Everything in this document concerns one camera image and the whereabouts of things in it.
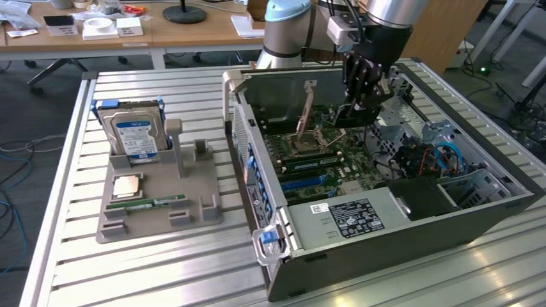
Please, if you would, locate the copper-topped CPU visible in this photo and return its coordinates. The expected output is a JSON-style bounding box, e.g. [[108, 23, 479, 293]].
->
[[111, 175, 140, 198]]

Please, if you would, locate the wooden cabinet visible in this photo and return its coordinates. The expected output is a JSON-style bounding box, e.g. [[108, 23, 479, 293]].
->
[[396, 0, 490, 73]]

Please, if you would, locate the brown cardboard box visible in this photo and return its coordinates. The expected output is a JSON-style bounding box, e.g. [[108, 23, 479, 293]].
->
[[247, 0, 268, 22]]

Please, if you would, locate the blue wire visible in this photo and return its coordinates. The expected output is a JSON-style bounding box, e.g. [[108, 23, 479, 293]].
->
[[434, 142, 468, 176]]

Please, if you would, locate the hard disk with blue carrier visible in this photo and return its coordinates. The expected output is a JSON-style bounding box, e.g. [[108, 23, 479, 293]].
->
[[91, 95, 168, 161]]

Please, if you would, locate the small silver disk bay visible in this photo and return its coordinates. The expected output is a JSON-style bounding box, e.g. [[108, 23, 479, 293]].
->
[[436, 168, 512, 209]]

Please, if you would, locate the white table frame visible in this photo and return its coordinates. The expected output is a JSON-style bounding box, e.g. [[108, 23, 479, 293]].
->
[[462, 0, 546, 87]]

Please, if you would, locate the green motherboard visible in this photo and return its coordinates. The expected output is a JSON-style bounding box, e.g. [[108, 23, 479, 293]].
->
[[251, 105, 396, 205]]

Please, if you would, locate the white paper stack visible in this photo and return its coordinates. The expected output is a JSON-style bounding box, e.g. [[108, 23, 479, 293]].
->
[[231, 14, 268, 39]]

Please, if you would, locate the black lamp base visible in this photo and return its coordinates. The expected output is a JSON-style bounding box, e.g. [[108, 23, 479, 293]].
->
[[161, 0, 208, 24]]

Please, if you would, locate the white floor cable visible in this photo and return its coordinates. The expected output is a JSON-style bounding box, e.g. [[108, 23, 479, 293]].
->
[[0, 134, 65, 153]]

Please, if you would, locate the clear plastic bag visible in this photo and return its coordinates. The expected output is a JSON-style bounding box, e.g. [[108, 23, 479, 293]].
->
[[0, 0, 44, 29]]

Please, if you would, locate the wooden desk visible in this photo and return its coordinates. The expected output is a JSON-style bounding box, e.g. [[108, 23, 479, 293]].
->
[[0, 0, 387, 70]]

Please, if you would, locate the open socket cover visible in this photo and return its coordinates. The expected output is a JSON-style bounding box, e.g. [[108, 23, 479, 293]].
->
[[318, 120, 347, 145]]

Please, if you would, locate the plain white box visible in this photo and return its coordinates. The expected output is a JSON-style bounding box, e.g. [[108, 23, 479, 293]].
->
[[115, 17, 144, 38]]

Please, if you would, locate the black chair base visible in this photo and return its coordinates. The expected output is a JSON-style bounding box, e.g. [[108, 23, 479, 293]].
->
[[25, 57, 128, 93]]

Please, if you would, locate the black graphics card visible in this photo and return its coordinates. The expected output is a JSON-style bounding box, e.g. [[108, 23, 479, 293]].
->
[[294, 79, 384, 143]]

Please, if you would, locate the open dark PC case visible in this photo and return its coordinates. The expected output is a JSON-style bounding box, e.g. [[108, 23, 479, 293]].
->
[[221, 62, 546, 303]]

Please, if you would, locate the green RAM stick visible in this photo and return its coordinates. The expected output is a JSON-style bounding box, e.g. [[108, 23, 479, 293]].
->
[[105, 194, 187, 210]]

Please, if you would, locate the black camera cable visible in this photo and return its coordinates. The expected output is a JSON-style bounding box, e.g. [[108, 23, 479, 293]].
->
[[326, 0, 370, 44]]

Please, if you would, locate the grey parts rack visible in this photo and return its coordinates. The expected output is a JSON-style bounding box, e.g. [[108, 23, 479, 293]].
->
[[93, 118, 225, 246]]

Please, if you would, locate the black wire bundle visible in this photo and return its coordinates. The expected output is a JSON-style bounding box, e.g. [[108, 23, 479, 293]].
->
[[391, 143, 440, 178]]

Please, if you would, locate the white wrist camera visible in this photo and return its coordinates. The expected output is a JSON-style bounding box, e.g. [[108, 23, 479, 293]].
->
[[327, 15, 363, 45]]

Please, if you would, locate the grey power supply unit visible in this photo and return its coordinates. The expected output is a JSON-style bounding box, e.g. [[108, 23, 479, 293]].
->
[[276, 187, 412, 252]]

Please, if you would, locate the blue floor cable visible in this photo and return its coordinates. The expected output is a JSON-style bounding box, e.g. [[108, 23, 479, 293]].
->
[[0, 153, 33, 274]]

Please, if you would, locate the silver disk bay cage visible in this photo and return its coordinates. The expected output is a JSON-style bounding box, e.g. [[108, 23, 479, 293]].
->
[[364, 72, 464, 154]]

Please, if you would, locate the white box with black top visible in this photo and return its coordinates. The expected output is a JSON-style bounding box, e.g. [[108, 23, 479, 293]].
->
[[43, 15, 79, 36]]

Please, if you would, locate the red wire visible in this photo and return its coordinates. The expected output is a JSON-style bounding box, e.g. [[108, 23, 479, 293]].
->
[[416, 145, 428, 176]]

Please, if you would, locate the CPU socket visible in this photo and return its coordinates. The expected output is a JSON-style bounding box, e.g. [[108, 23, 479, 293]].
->
[[290, 131, 327, 157]]

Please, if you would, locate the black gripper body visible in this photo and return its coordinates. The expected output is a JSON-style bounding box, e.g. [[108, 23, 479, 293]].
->
[[354, 25, 414, 73]]

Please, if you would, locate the white tape roll on box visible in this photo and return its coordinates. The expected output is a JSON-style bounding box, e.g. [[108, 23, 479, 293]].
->
[[81, 17, 119, 41]]

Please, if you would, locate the blue expansion slot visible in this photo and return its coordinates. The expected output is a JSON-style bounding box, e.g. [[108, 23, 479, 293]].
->
[[280, 175, 326, 193]]

